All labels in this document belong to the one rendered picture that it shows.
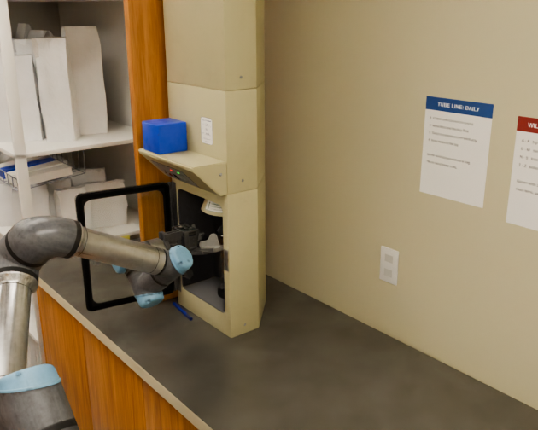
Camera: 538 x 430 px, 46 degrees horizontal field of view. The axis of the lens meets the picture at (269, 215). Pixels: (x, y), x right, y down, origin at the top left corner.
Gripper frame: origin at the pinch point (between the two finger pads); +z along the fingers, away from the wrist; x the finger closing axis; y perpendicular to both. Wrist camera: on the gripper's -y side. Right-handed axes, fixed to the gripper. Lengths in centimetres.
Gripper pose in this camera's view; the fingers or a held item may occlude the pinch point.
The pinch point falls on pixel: (216, 241)
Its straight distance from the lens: 207.1
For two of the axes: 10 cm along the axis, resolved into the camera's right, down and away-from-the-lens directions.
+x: -6.3, -2.4, 7.4
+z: 7.8, -2.0, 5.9
